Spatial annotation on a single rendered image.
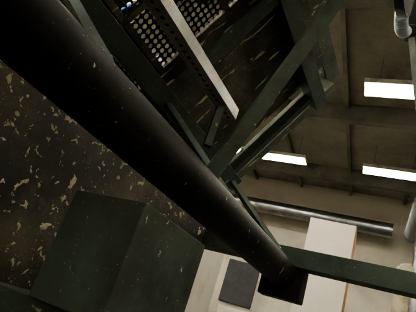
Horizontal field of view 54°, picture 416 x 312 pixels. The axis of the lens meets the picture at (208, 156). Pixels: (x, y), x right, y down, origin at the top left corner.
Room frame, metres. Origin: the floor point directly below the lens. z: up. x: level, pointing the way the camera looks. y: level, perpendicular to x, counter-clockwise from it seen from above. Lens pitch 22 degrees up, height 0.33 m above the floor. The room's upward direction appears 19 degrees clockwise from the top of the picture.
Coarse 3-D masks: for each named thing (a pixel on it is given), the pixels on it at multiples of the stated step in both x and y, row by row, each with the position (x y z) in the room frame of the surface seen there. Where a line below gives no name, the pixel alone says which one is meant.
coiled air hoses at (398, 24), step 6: (396, 18) 1.55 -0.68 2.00; (408, 18) 1.51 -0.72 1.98; (396, 24) 1.54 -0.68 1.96; (402, 24) 1.53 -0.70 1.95; (408, 24) 1.54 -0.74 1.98; (396, 30) 1.58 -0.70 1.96; (402, 30) 1.56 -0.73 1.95; (408, 30) 1.58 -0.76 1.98; (402, 36) 1.61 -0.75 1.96; (408, 36) 1.64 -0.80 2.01
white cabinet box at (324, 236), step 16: (320, 224) 5.11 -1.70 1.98; (336, 224) 5.03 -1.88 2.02; (320, 240) 5.10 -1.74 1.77; (336, 240) 5.01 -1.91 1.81; (352, 240) 4.93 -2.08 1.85; (352, 256) 5.24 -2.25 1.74; (320, 288) 5.04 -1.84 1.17; (336, 288) 4.96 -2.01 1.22; (304, 304) 5.11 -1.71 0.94; (320, 304) 5.03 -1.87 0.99; (336, 304) 4.95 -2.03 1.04
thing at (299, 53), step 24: (72, 0) 0.79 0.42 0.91; (336, 0) 0.97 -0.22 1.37; (312, 24) 0.99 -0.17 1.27; (288, 72) 1.03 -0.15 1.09; (264, 96) 1.04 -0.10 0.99; (216, 120) 1.15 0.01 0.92; (240, 120) 1.09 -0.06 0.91; (192, 144) 1.33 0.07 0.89; (240, 144) 1.08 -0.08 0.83; (216, 168) 1.09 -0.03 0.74; (240, 192) 2.02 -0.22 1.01
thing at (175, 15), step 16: (144, 0) 0.79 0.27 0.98; (160, 0) 0.77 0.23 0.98; (160, 16) 0.83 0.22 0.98; (176, 16) 0.83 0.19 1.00; (176, 32) 0.87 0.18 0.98; (192, 32) 0.90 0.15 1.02; (176, 48) 0.94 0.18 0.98; (192, 48) 0.92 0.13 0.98; (192, 64) 0.99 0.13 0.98; (208, 64) 1.00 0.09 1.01; (208, 80) 1.04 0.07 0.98; (208, 96) 1.13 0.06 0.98; (224, 96) 1.12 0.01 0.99; (224, 112) 1.20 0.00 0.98
